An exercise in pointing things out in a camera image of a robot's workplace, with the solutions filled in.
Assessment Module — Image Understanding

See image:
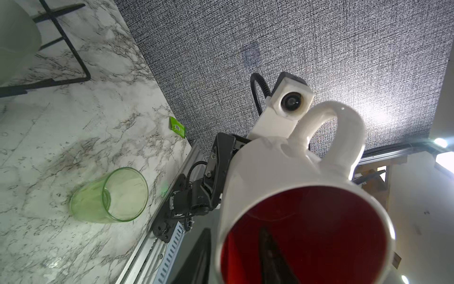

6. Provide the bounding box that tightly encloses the green marker pen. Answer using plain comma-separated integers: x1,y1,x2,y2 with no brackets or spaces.
169,117,186,138

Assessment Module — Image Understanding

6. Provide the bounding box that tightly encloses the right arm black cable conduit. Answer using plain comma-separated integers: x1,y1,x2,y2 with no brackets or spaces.
249,72,272,116

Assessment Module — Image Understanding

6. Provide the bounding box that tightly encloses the aluminium front rail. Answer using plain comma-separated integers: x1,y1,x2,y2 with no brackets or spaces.
116,141,204,284

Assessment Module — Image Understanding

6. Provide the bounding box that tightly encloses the red cup white outside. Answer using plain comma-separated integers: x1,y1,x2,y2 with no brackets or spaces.
213,101,396,284

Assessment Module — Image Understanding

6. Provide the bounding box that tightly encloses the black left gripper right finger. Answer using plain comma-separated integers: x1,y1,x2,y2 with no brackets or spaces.
259,227,300,284

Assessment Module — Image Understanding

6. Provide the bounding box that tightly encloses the pale yellow-green frosted cup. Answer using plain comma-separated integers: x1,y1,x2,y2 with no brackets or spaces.
1,1,41,85

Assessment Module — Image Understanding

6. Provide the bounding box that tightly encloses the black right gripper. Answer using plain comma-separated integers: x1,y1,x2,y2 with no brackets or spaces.
203,133,250,209

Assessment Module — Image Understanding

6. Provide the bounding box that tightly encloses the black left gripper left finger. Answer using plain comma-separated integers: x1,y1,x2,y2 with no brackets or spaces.
172,228,212,284

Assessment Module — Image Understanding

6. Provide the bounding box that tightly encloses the short green cup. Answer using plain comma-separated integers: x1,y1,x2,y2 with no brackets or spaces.
69,168,148,224

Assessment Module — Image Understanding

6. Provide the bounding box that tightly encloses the black wire dish rack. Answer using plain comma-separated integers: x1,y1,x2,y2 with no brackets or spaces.
1,1,92,98

